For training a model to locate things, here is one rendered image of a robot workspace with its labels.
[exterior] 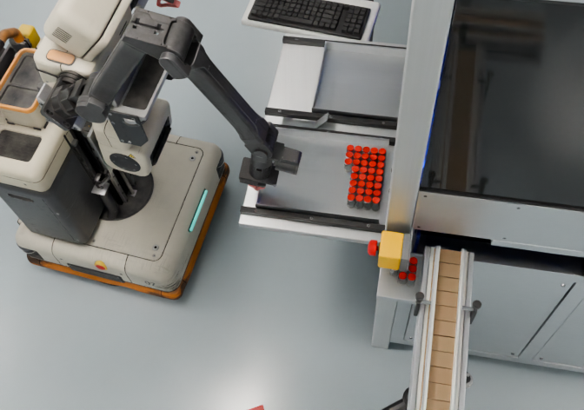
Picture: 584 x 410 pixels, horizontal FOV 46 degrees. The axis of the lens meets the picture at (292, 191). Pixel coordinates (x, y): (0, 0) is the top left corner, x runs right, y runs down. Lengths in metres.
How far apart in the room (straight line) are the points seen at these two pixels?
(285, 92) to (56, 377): 1.43
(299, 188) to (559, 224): 0.70
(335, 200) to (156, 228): 0.93
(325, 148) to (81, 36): 0.74
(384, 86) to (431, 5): 1.05
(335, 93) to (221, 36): 1.48
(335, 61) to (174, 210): 0.89
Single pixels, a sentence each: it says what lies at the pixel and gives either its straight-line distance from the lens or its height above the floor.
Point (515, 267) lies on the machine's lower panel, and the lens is 1.91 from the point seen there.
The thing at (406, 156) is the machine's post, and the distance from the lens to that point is 1.46.
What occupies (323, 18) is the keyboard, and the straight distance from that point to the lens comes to 2.41.
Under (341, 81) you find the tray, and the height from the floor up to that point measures 0.88.
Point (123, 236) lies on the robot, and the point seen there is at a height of 0.28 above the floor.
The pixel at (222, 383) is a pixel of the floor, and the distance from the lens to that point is 2.69.
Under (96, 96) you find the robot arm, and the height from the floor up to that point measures 1.29.
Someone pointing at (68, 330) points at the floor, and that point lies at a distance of 2.91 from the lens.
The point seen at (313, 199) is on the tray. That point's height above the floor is 0.88.
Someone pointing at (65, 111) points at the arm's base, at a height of 1.20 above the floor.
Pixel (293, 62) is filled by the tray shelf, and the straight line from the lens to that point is 2.22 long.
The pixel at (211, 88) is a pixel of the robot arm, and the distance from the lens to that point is 1.53.
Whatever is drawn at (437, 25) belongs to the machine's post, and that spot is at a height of 1.74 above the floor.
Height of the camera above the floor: 2.58
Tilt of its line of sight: 60 degrees down
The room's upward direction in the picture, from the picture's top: 7 degrees counter-clockwise
